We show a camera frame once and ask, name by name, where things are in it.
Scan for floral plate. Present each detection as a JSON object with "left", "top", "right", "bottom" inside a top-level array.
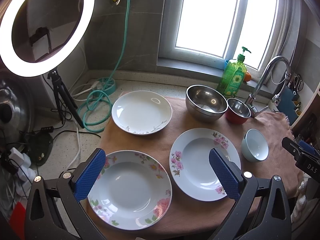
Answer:
[
  {"left": 169, "top": 128, "right": 241, "bottom": 202},
  {"left": 87, "top": 150, "right": 172, "bottom": 231}
]

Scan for light blue ceramic bowl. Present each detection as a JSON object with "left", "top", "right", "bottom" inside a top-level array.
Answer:
[{"left": 241, "top": 129, "right": 269, "bottom": 163}]

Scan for red steel bowl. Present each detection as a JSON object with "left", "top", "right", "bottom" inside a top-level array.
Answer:
[{"left": 225, "top": 98, "right": 251, "bottom": 125}]

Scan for large steel bowl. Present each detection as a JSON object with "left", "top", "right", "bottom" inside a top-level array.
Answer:
[{"left": 185, "top": 85, "right": 228, "bottom": 123}]

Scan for white plate grey branch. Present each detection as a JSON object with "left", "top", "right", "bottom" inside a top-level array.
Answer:
[{"left": 112, "top": 90, "right": 172, "bottom": 135}]

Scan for chrome kitchen faucet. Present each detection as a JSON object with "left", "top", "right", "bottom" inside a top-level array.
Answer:
[{"left": 244, "top": 55, "right": 292, "bottom": 119}]

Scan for white work glove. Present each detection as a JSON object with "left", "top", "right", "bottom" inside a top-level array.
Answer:
[{"left": 291, "top": 176, "right": 310, "bottom": 225}]

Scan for pink towel mat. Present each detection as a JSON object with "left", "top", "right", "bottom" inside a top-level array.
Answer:
[{"left": 87, "top": 98, "right": 303, "bottom": 239}]

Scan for white power strip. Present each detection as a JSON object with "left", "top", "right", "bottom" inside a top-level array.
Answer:
[{"left": 9, "top": 147, "right": 36, "bottom": 181}]

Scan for black dish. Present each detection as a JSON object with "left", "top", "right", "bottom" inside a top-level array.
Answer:
[{"left": 28, "top": 132, "right": 53, "bottom": 166}]

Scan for black scissors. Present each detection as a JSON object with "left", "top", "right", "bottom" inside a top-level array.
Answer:
[{"left": 291, "top": 74, "right": 304, "bottom": 93}]

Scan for red box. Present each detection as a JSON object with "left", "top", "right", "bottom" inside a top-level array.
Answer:
[{"left": 9, "top": 202, "right": 26, "bottom": 240}]

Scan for orange fruit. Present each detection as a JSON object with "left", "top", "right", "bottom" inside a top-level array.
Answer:
[{"left": 244, "top": 72, "right": 252, "bottom": 82}]

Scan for green dish soap bottle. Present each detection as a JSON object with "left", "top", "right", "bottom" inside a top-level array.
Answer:
[{"left": 216, "top": 47, "right": 251, "bottom": 99}]

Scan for black tripod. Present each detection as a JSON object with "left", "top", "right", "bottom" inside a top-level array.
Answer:
[{"left": 47, "top": 67, "right": 84, "bottom": 128}]

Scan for white power cable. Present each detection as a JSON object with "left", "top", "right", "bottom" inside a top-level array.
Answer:
[{"left": 58, "top": 78, "right": 101, "bottom": 178}]

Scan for black cable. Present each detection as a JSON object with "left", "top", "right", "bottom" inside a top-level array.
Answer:
[{"left": 24, "top": 127, "right": 101, "bottom": 145}]

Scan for teal hose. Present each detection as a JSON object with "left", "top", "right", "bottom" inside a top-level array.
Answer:
[{"left": 76, "top": 0, "right": 132, "bottom": 133}]

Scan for window frame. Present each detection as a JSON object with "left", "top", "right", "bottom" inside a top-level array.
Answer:
[{"left": 159, "top": 0, "right": 291, "bottom": 79}]

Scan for white ring light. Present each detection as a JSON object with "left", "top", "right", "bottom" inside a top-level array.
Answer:
[{"left": 1, "top": 0, "right": 95, "bottom": 77}]

